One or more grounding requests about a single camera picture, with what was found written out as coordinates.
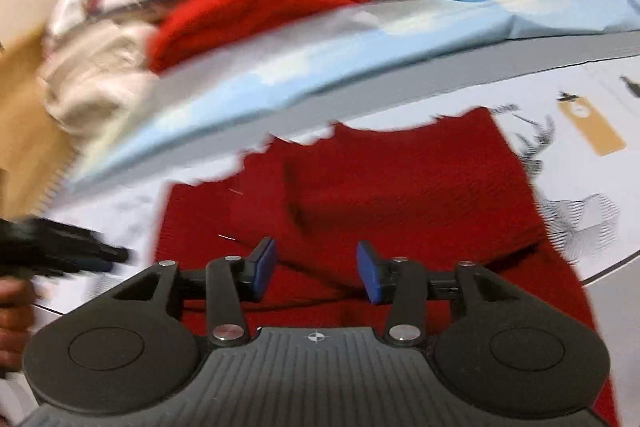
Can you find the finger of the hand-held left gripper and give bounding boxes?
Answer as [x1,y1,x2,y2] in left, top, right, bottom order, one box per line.
[0,217,130,282]

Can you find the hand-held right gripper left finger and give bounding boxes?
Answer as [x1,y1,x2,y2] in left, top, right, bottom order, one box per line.
[112,237,278,350]

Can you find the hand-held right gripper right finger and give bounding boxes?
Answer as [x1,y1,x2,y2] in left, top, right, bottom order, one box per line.
[356,240,524,350]

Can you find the dark red knitted sweater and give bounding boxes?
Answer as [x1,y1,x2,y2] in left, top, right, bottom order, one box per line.
[154,107,617,425]

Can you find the person's left hand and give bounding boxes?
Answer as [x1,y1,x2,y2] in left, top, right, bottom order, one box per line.
[0,279,37,373]

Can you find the cream fluffy folded blanket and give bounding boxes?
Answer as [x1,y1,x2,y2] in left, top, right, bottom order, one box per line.
[39,23,162,135]

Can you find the light blue bed sheet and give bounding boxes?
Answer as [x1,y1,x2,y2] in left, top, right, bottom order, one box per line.
[67,0,640,195]

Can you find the bright red folded blanket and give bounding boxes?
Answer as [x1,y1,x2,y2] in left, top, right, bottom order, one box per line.
[149,0,372,75]

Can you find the wooden bed frame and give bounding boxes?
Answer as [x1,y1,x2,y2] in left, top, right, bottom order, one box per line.
[0,24,83,220]

